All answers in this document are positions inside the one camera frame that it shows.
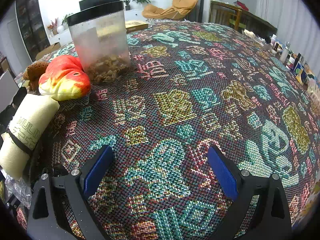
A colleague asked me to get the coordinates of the small potted plant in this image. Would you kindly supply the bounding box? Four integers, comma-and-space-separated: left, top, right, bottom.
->
123, 0, 131, 11

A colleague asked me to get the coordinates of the dark glass display cabinet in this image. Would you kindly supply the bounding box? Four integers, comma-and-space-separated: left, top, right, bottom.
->
15, 0, 50, 61

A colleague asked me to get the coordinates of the left green potted plant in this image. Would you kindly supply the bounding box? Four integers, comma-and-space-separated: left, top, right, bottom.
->
61, 13, 73, 25

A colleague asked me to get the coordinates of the clear plastic container black lid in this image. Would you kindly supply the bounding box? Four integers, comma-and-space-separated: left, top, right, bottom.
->
67, 1, 131, 85

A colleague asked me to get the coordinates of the brown knitted scarf bundle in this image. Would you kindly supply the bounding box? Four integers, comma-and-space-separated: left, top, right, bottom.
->
23, 61, 49, 91

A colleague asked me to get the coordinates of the red flower vase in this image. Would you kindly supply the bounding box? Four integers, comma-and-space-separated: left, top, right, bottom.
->
47, 18, 59, 36

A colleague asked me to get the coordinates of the cream towel with strap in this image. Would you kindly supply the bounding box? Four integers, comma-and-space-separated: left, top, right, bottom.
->
1, 94, 60, 180

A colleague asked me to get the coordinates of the red yellow fish plush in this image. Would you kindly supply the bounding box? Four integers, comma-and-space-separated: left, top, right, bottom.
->
39, 55, 91, 101

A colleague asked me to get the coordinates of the dark wooden bench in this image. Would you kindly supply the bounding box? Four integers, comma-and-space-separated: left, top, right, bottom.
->
240, 10, 278, 43

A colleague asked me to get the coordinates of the orange lounge chair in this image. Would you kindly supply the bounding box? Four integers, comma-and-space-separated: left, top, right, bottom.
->
142, 0, 198, 20

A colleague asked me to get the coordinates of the black flat television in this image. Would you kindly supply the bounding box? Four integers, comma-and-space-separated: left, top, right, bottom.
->
79, 0, 120, 11

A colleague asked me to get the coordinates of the wooden chair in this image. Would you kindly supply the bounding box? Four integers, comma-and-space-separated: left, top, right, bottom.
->
208, 0, 246, 30

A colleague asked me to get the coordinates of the grey storage bin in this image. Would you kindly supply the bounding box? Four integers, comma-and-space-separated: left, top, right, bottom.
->
0, 70, 19, 112

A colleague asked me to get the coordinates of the colourful woven table cloth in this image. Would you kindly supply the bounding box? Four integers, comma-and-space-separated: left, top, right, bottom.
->
31, 22, 319, 239

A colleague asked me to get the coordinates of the yellow flat box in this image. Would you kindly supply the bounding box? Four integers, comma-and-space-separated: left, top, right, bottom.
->
125, 20, 150, 34

